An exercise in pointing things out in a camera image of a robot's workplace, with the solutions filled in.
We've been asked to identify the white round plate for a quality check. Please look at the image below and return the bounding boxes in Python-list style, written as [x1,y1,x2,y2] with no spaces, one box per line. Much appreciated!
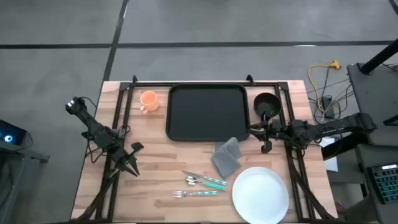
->
[231,166,290,224]

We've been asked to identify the black desk leg bar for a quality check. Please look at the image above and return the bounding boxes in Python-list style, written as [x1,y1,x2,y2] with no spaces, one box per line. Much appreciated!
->
[321,133,369,160]

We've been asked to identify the grey cloth napkin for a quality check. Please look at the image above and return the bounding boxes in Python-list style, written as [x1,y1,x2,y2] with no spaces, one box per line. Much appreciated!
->
[211,136,243,180]

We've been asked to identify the dark grey side desk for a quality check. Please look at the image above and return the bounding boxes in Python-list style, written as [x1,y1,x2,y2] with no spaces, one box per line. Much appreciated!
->
[346,62,398,147]

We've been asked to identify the fork with patterned green handle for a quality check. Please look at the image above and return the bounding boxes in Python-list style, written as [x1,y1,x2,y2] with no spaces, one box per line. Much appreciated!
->
[172,190,219,199]

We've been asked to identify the orange plastic cup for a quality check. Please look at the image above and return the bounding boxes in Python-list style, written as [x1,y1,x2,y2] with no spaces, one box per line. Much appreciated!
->
[139,90,160,114]

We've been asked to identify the black serving tray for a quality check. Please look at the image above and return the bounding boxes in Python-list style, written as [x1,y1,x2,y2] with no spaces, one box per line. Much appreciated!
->
[165,83,251,142]

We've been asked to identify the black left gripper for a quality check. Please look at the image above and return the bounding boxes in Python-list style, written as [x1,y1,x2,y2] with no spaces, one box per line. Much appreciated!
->
[108,141,145,177]

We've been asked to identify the computer with blue light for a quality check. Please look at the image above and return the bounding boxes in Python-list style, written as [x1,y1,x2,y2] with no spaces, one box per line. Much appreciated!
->
[0,119,27,146]

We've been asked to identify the grey metal side stand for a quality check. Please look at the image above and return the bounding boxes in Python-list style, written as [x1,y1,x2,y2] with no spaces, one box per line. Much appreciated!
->
[0,139,50,224]

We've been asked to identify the black keyboard desk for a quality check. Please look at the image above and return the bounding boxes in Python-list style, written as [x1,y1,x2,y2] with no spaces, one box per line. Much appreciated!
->
[354,143,398,224]

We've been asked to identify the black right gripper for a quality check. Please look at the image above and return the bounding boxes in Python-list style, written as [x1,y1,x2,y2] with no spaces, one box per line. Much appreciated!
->
[250,113,285,154]

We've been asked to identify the black diagonal pole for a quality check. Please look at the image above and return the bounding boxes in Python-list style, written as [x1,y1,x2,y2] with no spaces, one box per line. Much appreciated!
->
[359,39,398,75]

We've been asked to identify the white paper sheet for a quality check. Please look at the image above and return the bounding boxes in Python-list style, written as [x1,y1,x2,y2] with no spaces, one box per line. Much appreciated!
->
[318,136,340,173]

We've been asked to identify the spoon with teal handle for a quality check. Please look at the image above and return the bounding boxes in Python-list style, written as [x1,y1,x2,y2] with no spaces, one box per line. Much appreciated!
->
[185,175,227,192]

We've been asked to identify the black backlit keyboard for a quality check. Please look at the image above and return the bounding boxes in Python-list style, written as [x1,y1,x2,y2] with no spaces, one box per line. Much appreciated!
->
[367,164,398,205]

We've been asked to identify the black power adapter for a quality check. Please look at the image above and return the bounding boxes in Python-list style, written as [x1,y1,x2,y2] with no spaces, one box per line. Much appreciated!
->
[320,95,335,119]

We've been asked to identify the black bowl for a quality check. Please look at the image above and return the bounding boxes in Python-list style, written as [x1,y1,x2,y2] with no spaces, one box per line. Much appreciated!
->
[253,91,282,119]

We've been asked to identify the yellow extension cable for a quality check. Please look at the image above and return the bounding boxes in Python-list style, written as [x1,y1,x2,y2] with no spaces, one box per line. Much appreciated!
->
[307,59,342,108]

